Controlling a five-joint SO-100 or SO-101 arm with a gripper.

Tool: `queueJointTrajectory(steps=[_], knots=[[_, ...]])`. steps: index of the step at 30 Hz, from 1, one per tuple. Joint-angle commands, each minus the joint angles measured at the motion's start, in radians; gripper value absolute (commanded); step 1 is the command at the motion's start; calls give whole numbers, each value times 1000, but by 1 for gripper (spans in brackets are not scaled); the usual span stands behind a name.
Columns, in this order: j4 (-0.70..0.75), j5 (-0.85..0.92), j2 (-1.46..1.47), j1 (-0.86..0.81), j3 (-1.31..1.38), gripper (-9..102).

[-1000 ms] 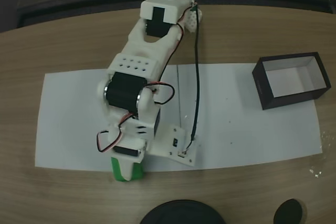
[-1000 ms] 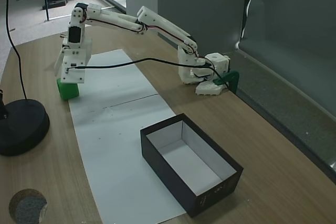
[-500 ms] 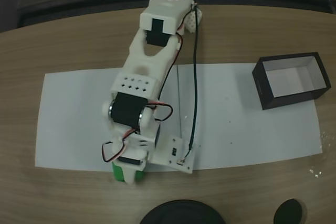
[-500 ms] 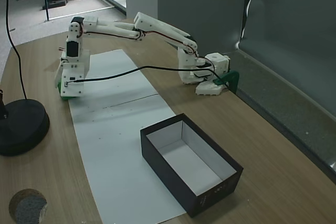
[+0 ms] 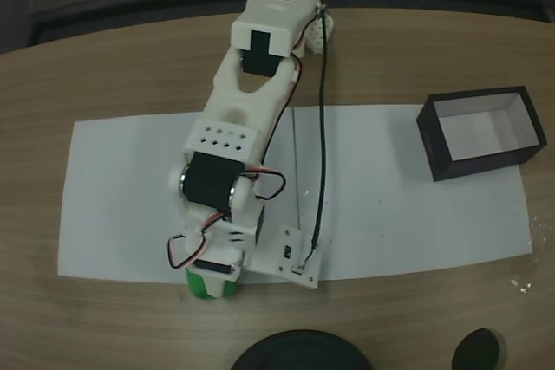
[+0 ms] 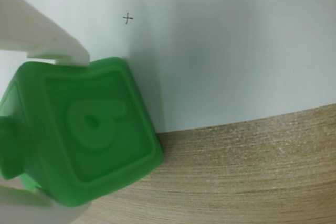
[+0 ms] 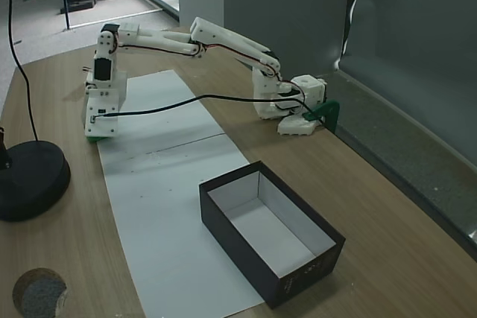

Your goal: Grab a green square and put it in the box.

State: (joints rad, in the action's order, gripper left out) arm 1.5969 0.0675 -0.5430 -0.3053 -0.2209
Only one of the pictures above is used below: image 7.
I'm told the white paper sheet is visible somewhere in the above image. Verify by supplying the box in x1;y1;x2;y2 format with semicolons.
86;69;226;156
97;133;266;318

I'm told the black lamp power cable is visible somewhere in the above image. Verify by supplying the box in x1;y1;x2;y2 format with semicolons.
0;0;40;143

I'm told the dark brown cardboard box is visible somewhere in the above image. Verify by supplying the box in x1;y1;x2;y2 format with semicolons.
198;160;347;310

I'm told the green table clamp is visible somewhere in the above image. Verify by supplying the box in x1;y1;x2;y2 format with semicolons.
302;100;341;133

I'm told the black round lamp base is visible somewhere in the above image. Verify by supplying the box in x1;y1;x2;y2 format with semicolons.
0;127;72;223

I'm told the white gripper camera mount plate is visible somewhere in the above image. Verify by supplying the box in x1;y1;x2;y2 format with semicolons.
83;89;121;139

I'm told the black camera cable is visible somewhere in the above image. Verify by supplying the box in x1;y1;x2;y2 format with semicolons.
97;94;346;140

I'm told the black hanging wall cable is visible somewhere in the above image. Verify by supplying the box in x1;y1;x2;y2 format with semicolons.
340;0;361;69

